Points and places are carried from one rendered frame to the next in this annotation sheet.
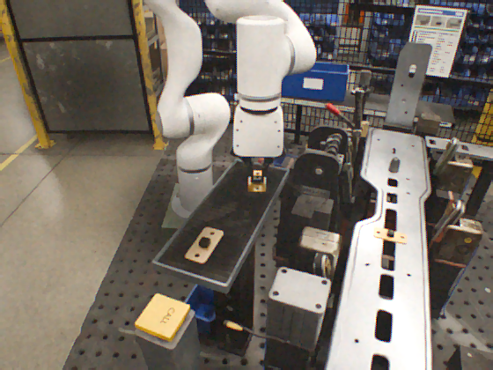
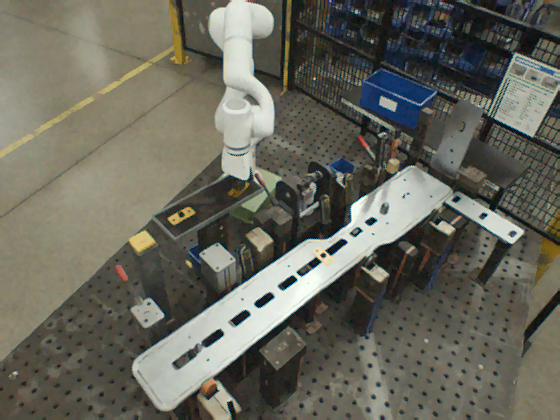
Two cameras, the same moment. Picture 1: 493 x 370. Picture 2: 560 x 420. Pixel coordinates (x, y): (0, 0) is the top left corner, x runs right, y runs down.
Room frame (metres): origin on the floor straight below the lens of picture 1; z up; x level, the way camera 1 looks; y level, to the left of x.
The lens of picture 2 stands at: (-0.35, -0.63, 2.25)
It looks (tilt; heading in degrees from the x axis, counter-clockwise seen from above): 45 degrees down; 25
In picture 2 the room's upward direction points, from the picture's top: 3 degrees clockwise
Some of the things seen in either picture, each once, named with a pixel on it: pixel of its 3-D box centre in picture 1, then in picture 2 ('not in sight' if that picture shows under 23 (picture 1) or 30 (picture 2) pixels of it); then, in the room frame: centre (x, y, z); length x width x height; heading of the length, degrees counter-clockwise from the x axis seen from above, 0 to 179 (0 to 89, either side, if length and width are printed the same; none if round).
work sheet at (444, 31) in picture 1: (432, 41); (525, 95); (1.55, -0.83, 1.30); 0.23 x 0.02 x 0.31; 69
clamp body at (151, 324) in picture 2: not in sight; (156, 341); (0.14, 0.00, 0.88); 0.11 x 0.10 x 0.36; 69
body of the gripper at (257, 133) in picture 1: (258, 126); (237, 159); (0.64, -0.02, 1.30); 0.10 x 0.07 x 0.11; 87
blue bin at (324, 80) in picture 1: (314, 79); (396, 98); (1.61, -0.32, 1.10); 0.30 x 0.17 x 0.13; 76
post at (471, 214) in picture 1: (481, 187); (495, 258); (1.08, -0.94, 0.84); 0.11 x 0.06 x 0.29; 69
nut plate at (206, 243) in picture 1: (204, 242); (181, 214); (0.44, 0.07, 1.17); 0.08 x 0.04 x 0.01; 159
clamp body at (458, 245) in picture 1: (442, 270); (366, 299); (0.63, -0.55, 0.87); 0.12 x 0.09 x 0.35; 69
